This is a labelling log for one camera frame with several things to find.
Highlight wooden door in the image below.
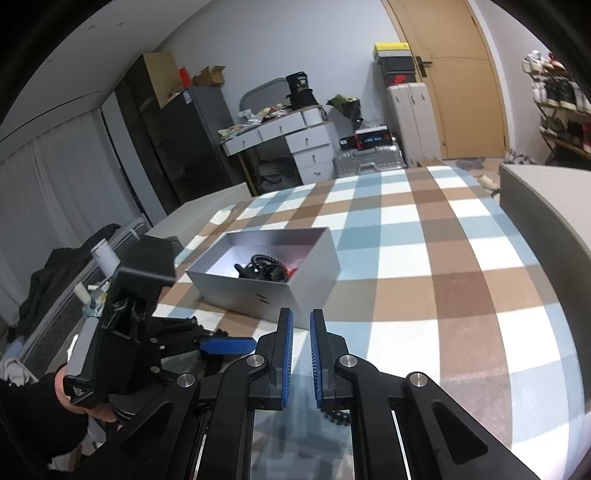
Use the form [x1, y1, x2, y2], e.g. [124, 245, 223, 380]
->
[384, 0, 507, 159]

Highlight black jewelry pile in box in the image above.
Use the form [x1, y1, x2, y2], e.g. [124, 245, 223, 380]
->
[235, 254, 288, 283]

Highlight black wardrobe cabinet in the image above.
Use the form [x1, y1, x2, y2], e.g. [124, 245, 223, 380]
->
[115, 52, 180, 223]

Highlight silver suitcase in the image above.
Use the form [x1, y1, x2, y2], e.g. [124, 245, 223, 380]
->
[334, 145, 407, 178]

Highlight black shoe box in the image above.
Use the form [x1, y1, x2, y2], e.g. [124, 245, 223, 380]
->
[339, 126, 394, 150]

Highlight brown cardboard box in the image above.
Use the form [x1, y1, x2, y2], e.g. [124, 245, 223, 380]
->
[192, 65, 225, 87]

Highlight grey round mirror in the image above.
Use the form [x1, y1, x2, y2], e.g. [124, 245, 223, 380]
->
[238, 77, 290, 114]

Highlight black refrigerator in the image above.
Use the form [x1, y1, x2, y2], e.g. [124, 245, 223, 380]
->
[158, 86, 246, 204]

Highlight plaid bed cover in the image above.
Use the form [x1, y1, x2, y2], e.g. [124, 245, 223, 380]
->
[156, 166, 589, 479]

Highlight red jewelry in box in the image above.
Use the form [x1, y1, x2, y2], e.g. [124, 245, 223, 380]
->
[283, 259, 303, 277]

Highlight person's left hand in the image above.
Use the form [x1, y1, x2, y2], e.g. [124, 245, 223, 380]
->
[54, 367, 122, 430]

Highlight white desk with drawers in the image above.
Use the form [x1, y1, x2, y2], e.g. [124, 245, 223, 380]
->
[221, 106, 339, 195]

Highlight grey bedside safe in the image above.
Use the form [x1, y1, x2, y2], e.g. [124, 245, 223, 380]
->
[147, 183, 252, 248]

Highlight grey cardboard jewelry box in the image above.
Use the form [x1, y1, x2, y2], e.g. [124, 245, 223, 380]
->
[187, 228, 341, 329]

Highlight white suitcase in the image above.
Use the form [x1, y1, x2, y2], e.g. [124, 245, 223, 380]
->
[387, 83, 442, 168]

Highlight shoe rack with shoes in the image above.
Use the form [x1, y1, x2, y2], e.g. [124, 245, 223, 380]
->
[522, 50, 590, 169]

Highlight yellow shoe box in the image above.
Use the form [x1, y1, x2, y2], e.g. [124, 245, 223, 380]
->
[374, 42, 412, 62]

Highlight white cylinder bottle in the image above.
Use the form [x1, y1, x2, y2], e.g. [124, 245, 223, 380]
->
[91, 239, 120, 278]

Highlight grey pillow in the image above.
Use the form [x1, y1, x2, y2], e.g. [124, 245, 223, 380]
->
[498, 163, 591, 333]

